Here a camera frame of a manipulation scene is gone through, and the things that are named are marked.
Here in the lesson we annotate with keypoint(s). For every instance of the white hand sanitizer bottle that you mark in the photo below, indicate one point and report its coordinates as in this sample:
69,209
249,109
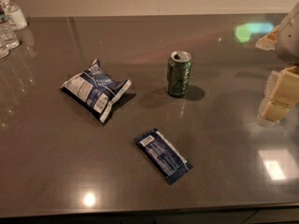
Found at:
14,15

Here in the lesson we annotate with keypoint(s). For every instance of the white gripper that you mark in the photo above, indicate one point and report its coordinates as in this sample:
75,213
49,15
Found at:
289,40

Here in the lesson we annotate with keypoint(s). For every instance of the green soda can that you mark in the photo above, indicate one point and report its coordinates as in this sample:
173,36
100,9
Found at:
178,72

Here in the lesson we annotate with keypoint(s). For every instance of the clear bottle at edge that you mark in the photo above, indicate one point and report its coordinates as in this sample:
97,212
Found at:
3,49

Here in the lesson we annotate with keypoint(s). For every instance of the blue flat snack packet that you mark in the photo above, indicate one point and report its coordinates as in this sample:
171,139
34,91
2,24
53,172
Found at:
163,155

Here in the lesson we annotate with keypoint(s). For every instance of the clear plastic water bottle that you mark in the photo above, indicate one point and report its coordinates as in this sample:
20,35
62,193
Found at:
6,32

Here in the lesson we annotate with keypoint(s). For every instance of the blue white chip bag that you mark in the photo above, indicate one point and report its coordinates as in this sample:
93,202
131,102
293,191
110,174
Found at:
96,89

